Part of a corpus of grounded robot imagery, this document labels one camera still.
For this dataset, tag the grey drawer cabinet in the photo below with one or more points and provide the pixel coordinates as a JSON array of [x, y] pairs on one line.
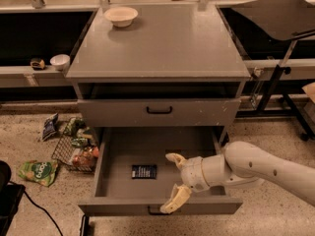
[[168, 52]]

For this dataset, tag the green snack bag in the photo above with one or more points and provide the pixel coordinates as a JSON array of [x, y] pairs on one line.
[[40, 172]]

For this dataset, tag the black tray stand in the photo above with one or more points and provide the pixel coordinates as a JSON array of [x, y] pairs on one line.
[[276, 41]]

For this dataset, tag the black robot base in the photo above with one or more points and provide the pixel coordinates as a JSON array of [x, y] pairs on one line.
[[10, 197]]

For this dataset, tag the dark blue chip bag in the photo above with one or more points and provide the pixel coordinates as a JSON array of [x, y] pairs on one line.
[[49, 127]]

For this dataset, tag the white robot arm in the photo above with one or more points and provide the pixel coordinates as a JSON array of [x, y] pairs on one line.
[[240, 166]]

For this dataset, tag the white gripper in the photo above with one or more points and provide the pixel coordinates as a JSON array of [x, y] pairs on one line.
[[192, 173]]

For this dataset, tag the dark blue rxbar wrapper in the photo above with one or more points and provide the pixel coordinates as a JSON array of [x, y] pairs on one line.
[[144, 172]]

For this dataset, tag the open grey middle drawer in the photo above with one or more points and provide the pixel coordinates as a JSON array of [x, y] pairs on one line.
[[116, 193]]

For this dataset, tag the small white cup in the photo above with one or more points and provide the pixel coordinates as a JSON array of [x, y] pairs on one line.
[[60, 62]]

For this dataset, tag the yellow black tape measure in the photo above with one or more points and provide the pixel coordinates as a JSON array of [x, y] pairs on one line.
[[37, 63]]

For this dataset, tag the beige paper bowl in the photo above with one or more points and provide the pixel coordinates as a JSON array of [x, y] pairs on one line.
[[121, 17]]

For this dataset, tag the green packets in basket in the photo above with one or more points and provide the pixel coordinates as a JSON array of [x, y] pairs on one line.
[[79, 133]]

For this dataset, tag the black wire basket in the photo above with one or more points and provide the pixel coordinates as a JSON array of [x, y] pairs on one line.
[[63, 153]]

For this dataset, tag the closed grey upper drawer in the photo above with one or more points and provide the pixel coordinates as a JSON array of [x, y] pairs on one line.
[[158, 112]]

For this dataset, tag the red packet in basket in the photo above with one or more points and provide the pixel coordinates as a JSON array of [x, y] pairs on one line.
[[86, 156]]

